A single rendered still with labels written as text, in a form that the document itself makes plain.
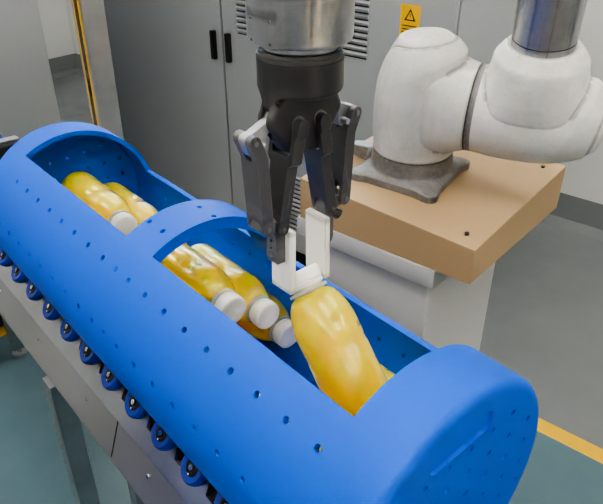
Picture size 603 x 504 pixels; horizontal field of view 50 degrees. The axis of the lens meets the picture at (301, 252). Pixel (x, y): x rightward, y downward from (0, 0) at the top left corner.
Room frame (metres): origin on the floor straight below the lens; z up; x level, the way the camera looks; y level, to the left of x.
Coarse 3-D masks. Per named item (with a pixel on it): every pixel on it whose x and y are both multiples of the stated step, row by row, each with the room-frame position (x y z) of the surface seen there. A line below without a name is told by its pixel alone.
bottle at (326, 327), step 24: (312, 288) 0.53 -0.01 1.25; (312, 312) 0.51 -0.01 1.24; (336, 312) 0.51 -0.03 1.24; (312, 336) 0.50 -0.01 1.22; (336, 336) 0.50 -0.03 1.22; (360, 336) 0.51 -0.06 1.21; (312, 360) 0.49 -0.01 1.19; (336, 360) 0.48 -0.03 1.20; (360, 360) 0.49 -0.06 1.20; (336, 384) 0.47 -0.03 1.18; (360, 384) 0.47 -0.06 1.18; (360, 408) 0.46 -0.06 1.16
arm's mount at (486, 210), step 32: (480, 160) 1.23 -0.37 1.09; (352, 192) 1.10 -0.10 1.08; (384, 192) 1.10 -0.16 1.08; (448, 192) 1.10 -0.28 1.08; (480, 192) 1.10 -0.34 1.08; (512, 192) 1.10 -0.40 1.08; (544, 192) 1.13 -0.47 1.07; (352, 224) 1.08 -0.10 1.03; (384, 224) 1.03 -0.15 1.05; (416, 224) 0.99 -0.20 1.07; (448, 224) 0.99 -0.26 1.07; (480, 224) 0.99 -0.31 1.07; (512, 224) 1.03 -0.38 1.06; (416, 256) 0.98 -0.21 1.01; (448, 256) 0.94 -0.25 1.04; (480, 256) 0.93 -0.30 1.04
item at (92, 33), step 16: (80, 0) 1.65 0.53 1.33; (96, 0) 1.68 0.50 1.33; (80, 16) 1.66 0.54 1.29; (96, 16) 1.67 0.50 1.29; (80, 32) 1.67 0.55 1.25; (96, 32) 1.67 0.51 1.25; (80, 48) 1.69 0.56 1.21; (96, 48) 1.66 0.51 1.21; (96, 64) 1.66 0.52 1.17; (112, 64) 1.69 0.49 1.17; (96, 80) 1.66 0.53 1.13; (112, 80) 1.68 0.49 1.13; (96, 96) 1.65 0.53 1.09; (112, 96) 1.68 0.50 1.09; (96, 112) 1.66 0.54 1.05; (112, 112) 1.68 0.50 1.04; (112, 128) 1.67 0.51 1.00
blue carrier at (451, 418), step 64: (64, 128) 1.03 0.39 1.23; (0, 192) 0.93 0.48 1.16; (64, 192) 0.84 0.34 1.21; (64, 256) 0.74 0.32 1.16; (128, 256) 0.67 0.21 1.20; (256, 256) 0.85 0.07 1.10; (128, 320) 0.60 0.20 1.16; (192, 320) 0.55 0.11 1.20; (384, 320) 0.64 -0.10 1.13; (128, 384) 0.59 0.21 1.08; (192, 384) 0.50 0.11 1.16; (256, 384) 0.46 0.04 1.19; (384, 384) 0.42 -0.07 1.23; (448, 384) 0.41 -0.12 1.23; (512, 384) 0.44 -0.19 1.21; (192, 448) 0.48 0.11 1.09; (256, 448) 0.41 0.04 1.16; (384, 448) 0.36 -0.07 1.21; (448, 448) 0.38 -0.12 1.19; (512, 448) 0.45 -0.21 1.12
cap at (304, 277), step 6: (312, 264) 0.55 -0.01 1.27; (300, 270) 0.54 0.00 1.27; (306, 270) 0.54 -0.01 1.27; (312, 270) 0.55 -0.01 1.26; (318, 270) 0.55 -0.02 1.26; (300, 276) 0.54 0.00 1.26; (306, 276) 0.54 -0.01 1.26; (312, 276) 0.54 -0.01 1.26; (318, 276) 0.55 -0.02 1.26; (300, 282) 0.54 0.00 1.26; (306, 282) 0.54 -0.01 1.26; (312, 282) 0.54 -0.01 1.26; (300, 288) 0.53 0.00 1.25
